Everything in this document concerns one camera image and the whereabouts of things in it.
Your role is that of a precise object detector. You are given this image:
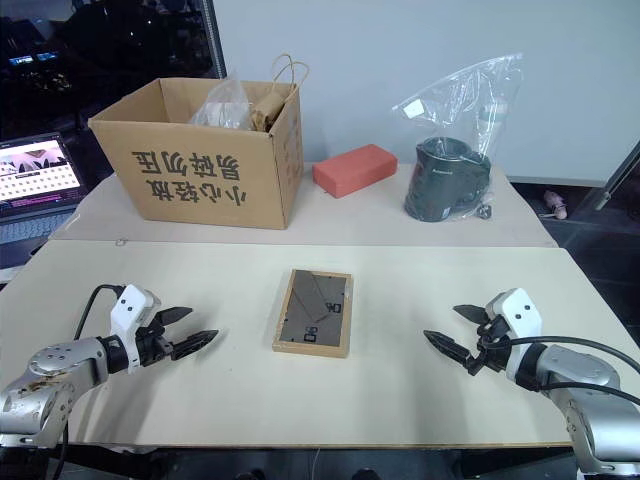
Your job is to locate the pink object on floor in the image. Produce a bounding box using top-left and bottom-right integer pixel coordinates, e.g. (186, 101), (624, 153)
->
(541, 188), (570, 221)

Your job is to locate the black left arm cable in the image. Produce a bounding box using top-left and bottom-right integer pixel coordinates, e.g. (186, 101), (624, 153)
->
(53, 283), (124, 480)

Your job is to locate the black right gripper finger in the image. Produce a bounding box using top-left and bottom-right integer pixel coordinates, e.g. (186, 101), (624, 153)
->
(422, 329), (475, 370)
(451, 303), (489, 327)

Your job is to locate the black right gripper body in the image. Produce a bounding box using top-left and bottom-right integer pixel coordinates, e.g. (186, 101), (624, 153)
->
(466, 316), (510, 377)

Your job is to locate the brown paper bag with handles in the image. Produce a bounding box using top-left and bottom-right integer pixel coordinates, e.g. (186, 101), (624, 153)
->
(248, 53), (312, 135)

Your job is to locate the red rectangular brick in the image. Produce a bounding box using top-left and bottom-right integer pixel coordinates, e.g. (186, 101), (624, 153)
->
(311, 143), (400, 200)

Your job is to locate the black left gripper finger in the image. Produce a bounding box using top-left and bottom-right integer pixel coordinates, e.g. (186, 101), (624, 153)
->
(169, 329), (221, 363)
(154, 306), (195, 329)

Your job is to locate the printed cardboard box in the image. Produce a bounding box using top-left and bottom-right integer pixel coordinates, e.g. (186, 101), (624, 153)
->
(87, 76), (305, 232)

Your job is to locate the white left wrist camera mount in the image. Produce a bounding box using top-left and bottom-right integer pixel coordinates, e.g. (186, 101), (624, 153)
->
(109, 284), (163, 376)

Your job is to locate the large clear plastic bag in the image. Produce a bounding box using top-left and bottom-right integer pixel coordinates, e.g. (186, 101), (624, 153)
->
(390, 51), (525, 224)

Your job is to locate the wooden picture frame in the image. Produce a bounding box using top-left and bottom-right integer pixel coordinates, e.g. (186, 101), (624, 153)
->
(271, 267), (356, 360)

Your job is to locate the crumpled clear plastic bag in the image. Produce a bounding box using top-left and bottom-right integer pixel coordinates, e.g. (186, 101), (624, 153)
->
(188, 73), (257, 132)

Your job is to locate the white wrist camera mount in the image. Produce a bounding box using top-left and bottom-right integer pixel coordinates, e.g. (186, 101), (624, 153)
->
(484, 287), (544, 387)
(109, 284), (163, 376)

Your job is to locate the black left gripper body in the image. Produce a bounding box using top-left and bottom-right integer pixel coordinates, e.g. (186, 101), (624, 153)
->
(134, 318), (176, 370)

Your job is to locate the laptop computer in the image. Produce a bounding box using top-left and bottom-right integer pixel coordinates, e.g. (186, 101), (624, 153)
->
(0, 130), (92, 262)

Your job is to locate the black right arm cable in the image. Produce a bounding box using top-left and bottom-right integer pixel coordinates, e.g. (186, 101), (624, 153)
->
(498, 336), (640, 407)

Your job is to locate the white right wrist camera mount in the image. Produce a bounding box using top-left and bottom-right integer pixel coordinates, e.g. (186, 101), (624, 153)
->
(484, 287), (544, 387)

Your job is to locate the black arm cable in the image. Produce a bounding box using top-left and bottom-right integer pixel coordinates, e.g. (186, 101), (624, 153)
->
(53, 283), (124, 480)
(498, 336), (640, 407)

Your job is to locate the black electric kettle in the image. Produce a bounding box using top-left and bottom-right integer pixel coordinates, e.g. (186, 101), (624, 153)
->
(403, 135), (494, 223)

